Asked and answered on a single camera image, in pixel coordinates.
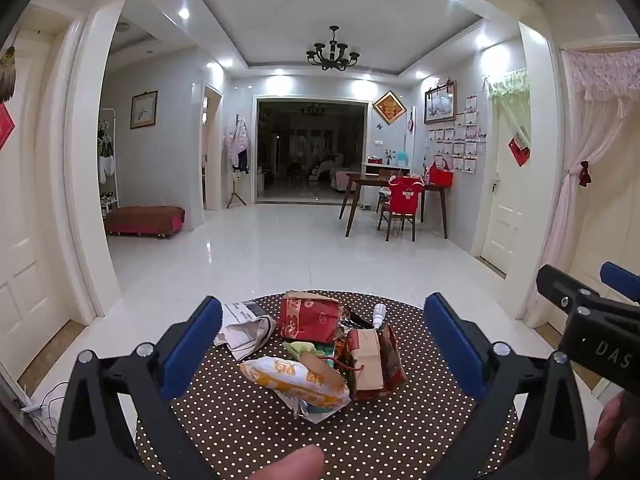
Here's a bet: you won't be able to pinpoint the floor cables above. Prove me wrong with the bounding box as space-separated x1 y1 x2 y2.
20 382 71 436

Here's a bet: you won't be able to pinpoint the group of wall certificates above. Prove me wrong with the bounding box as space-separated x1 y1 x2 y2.
426 94 481 173

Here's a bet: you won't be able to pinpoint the newspaper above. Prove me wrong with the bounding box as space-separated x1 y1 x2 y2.
215 301 278 361

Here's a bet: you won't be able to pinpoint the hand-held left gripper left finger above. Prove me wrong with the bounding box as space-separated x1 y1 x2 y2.
56 296 226 480

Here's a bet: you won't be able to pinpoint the pink and white jacket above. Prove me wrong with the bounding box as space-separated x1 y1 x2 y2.
225 117 250 173

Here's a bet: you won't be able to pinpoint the pale sofa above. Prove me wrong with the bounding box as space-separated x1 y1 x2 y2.
320 152 362 192

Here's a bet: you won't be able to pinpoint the wooden coat stand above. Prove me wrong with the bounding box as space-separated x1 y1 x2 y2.
223 117 250 209

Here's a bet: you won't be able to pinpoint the person's left hand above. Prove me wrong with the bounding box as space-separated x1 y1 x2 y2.
249 444 327 480

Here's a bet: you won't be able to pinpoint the red paper door decoration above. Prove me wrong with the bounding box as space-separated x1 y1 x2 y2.
0 101 16 151

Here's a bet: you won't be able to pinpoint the brown dotted tablecloth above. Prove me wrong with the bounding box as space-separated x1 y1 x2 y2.
135 290 521 480

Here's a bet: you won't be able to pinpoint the cream panel door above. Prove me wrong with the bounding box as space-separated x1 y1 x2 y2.
570 105 640 306

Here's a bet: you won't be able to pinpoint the black chandelier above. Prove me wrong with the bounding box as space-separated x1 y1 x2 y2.
306 25 361 72

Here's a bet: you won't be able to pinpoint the red door hanging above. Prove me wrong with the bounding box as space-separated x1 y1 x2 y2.
508 132 531 167

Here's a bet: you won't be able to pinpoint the pink lace curtain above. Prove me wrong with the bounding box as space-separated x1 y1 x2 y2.
520 49 640 328

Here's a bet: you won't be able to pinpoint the person's right hand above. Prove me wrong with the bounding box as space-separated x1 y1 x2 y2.
589 389 640 480

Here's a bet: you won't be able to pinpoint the white sideboard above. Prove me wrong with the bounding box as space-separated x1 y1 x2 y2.
363 162 413 178

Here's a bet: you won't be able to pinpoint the yellow and white snack wrapper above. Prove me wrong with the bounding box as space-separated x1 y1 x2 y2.
239 355 351 411

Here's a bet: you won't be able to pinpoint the red upholstered bench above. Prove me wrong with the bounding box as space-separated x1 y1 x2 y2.
104 205 186 237

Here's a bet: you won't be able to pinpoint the red chair cover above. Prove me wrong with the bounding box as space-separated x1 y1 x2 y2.
388 175 425 217

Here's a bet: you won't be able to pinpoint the green door curtain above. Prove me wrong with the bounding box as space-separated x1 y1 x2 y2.
484 67 532 148

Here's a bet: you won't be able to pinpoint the large framed painting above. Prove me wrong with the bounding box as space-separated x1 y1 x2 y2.
424 80 457 125

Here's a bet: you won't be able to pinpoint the dark wooden chair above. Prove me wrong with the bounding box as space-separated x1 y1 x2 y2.
377 175 425 242

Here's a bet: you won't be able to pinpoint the small framed picture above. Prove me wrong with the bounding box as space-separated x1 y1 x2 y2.
130 90 159 130

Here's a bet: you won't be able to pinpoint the white panel door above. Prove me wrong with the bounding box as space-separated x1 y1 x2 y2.
0 95 71 366
480 105 531 271

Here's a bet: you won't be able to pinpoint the red diamond wall decoration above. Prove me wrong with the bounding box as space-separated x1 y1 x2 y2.
372 91 406 125

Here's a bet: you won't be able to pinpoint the red paper food box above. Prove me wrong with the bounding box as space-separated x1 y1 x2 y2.
278 290 343 343

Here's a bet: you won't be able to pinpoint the green wrapper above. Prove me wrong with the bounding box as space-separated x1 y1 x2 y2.
282 341 336 361

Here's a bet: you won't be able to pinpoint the brown and red paper bag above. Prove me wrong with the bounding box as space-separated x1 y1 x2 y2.
342 324 407 402

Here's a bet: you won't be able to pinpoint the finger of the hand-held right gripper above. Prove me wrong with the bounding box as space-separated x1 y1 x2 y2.
537 264 601 322
599 261 640 306

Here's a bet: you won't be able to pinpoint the dark wooden dining table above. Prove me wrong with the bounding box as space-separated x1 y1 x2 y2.
339 172 449 239

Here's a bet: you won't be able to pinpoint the brown tassel decoration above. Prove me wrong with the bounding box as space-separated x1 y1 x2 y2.
0 45 17 103

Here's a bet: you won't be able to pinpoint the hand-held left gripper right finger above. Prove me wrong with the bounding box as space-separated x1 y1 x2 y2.
424 292 591 480

